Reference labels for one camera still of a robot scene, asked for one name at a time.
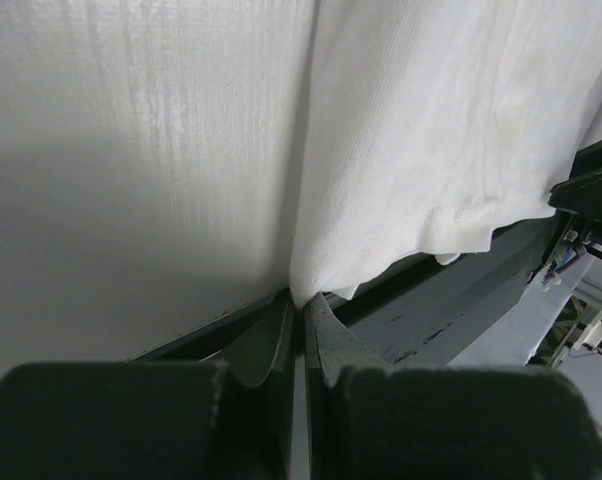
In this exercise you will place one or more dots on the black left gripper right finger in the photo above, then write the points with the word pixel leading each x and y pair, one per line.
pixel 369 419

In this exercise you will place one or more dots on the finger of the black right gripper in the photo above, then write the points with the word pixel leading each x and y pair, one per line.
pixel 581 194

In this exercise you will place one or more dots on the white t shirt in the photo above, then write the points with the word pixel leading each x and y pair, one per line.
pixel 434 123

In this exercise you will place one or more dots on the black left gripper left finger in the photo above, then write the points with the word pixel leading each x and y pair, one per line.
pixel 228 417

